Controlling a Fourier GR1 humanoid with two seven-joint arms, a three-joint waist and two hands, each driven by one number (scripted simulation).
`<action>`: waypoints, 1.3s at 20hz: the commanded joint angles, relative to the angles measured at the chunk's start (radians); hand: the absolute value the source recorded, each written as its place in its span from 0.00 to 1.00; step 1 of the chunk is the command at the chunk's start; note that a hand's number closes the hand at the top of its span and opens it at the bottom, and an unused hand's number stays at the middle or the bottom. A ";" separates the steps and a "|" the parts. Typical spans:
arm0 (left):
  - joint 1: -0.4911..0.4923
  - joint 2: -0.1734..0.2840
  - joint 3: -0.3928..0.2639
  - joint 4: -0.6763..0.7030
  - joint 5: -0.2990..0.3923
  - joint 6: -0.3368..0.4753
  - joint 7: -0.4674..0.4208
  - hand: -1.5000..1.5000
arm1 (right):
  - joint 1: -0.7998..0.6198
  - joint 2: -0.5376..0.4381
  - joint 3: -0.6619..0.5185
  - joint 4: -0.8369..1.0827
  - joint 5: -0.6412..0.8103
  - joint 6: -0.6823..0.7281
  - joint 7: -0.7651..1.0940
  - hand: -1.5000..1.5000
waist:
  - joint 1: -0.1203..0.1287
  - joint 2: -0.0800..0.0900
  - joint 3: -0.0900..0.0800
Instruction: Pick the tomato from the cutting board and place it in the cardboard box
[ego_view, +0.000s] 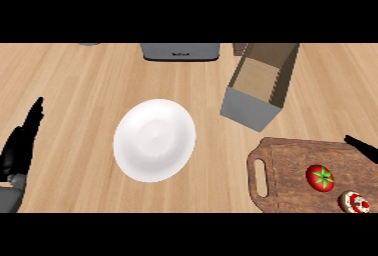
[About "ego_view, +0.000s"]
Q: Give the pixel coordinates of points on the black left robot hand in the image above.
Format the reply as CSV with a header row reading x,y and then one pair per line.
x,y
19,146

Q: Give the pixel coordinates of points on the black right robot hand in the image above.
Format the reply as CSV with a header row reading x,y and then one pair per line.
x,y
363,146

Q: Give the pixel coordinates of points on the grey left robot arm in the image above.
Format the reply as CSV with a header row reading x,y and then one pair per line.
x,y
9,195

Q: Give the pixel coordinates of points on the red tomato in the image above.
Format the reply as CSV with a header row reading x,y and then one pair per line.
x,y
319,178

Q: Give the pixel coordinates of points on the brown wooden cutting board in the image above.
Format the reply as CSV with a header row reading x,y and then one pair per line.
x,y
295,176

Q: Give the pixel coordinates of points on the open cardboard box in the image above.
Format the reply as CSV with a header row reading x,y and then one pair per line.
x,y
260,83

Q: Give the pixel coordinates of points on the white cupcake with red topping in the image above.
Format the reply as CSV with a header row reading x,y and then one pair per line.
x,y
354,202

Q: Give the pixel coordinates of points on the white oval plate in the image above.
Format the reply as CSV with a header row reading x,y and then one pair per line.
x,y
154,140

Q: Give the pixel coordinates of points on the small grey object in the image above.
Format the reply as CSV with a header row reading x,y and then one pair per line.
x,y
89,44

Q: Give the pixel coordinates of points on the dark brown block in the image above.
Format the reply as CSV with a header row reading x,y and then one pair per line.
x,y
239,48

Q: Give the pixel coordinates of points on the grey appliance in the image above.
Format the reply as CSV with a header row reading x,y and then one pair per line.
x,y
180,51

